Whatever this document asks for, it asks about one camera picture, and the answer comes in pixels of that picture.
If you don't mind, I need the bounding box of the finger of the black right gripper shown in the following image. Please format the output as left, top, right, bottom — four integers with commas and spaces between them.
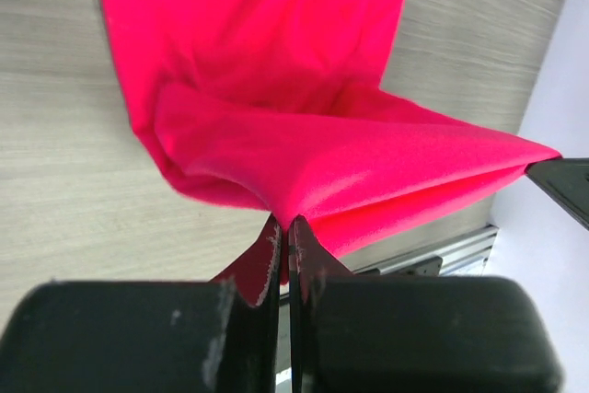
525, 158, 589, 224

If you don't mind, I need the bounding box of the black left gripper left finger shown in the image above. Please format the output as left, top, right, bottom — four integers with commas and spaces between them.
211, 220, 282, 392

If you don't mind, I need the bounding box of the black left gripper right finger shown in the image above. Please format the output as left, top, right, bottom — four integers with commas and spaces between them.
288, 216, 357, 392

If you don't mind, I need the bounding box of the magenta red t-shirt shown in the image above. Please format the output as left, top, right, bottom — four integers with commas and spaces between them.
101, 0, 558, 256

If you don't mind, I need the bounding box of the aluminium table edge rail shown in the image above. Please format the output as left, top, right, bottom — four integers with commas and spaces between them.
354, 225, 499, 276

